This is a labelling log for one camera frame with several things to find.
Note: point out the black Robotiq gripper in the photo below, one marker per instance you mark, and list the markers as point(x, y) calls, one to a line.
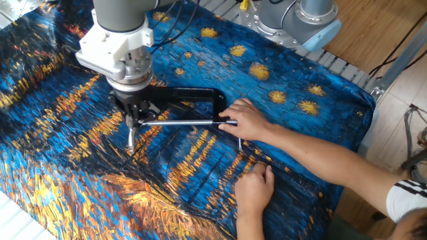
point(133, 101)

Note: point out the silver water tap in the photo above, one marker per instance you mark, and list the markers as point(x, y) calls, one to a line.
point(132, 140)

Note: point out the black C-clamp with silver screw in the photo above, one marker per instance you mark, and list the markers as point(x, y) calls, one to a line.
point(187, 95)

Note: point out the person right forearm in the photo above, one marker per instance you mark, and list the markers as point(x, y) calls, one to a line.
point(333, 163)

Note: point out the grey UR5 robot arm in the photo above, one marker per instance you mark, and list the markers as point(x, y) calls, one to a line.
point(120, 13)

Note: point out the person left forearm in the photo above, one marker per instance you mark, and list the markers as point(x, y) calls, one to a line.
point(250, 230)

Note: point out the person right hand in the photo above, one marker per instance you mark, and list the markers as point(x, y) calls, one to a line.
point(248, 120)

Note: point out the person left hand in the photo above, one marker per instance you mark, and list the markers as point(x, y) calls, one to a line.
point(253, 193)

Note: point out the starry night print tablecloth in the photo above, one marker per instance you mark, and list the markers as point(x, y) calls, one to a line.
point(200, 183)

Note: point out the small yellow object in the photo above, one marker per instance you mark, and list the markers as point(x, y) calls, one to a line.
point(244, 4)

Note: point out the white foam sheet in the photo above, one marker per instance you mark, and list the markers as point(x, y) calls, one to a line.
point(367, 140)

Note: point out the dark green fabric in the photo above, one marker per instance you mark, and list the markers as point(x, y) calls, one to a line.
point(347, 231)

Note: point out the dark furniture leg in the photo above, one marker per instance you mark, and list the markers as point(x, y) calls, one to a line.
point(413, 160)

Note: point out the white black-striped shirt sleeve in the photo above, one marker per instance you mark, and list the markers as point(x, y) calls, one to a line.
point(407, 200)

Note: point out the person head dark hair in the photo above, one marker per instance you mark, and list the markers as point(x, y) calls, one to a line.
point(417, 230)

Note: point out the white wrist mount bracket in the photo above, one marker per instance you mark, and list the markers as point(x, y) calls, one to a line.
point(106, 50)

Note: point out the aluminium frame beam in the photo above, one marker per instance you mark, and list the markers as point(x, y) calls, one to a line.
point(400, 63)

